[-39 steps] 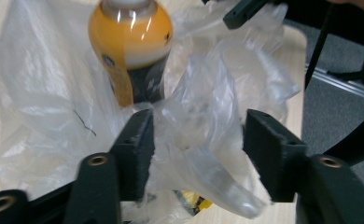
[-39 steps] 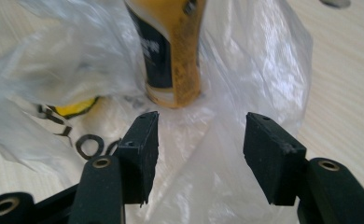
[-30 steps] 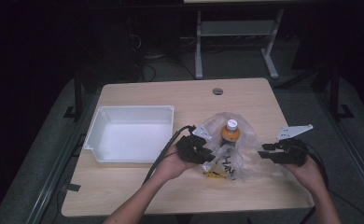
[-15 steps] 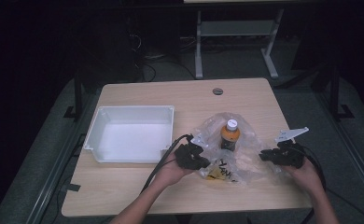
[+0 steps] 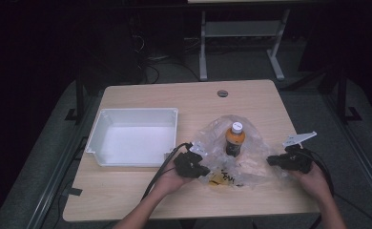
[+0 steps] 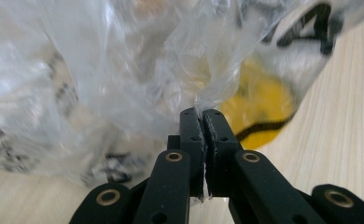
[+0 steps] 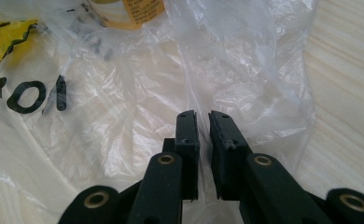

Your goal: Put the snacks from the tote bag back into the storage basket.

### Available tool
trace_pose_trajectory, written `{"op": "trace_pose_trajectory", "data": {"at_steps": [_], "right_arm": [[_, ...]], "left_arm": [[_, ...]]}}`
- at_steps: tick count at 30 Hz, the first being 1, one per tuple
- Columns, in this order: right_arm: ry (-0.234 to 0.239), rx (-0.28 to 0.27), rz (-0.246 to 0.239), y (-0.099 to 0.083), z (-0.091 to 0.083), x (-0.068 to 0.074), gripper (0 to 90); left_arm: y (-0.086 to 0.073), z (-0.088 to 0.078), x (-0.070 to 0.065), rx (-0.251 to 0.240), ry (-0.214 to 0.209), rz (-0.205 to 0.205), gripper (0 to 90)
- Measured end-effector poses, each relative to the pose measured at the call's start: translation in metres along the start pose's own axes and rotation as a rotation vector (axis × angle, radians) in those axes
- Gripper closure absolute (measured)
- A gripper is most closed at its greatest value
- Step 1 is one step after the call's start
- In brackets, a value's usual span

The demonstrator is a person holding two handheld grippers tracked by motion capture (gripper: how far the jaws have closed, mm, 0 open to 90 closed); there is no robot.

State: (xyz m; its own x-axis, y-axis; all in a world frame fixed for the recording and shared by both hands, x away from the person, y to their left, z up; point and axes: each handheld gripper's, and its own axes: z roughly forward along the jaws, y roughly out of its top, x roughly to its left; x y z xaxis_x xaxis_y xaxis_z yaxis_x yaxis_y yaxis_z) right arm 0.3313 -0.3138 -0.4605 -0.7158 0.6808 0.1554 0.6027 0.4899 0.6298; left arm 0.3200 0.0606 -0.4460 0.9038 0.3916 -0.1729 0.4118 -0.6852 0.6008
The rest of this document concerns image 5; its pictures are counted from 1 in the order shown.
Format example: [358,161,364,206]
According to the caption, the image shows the person's right hand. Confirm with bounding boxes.
[289,161,333,200]

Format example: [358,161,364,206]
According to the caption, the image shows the orange drink bottle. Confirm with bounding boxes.
[224,121,247,158]

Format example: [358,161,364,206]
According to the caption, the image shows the hand-held gripper cable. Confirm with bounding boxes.
[297,147,372,229]
[141,142,194,202]

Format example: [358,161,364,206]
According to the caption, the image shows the clear plastic bag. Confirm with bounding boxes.
[190,114,291,189]

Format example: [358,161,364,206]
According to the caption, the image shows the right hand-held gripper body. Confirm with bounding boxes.
[279,131,319,175]

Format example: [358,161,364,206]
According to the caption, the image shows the black metal stand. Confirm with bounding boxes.
[64,68,87,125]
[336,65,363,124]

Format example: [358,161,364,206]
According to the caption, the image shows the aluminium floor rail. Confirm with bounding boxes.
[24,94,100,229]
[320,93,372,207]

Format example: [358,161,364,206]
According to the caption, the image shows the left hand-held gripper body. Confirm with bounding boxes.
[173,141,208,179]

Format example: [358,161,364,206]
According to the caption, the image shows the black floor cables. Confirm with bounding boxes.
[128,30,201,84]

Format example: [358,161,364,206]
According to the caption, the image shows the left hand-held gripper cable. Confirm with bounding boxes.
[141,142,194,202]

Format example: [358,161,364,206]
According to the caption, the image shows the white metal desk frame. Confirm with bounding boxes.
[187,0,292,82]

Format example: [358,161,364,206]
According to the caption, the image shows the white plastic tray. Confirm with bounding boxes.
[85,107,179,169]

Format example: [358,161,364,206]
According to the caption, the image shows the right hand-held gripper cable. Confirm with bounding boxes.
[297,147,372,229]

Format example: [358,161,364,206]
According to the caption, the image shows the person's left hand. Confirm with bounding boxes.
[155,160,196,198]

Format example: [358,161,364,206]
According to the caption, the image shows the black tape strip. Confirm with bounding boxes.
[61,187,84,198]

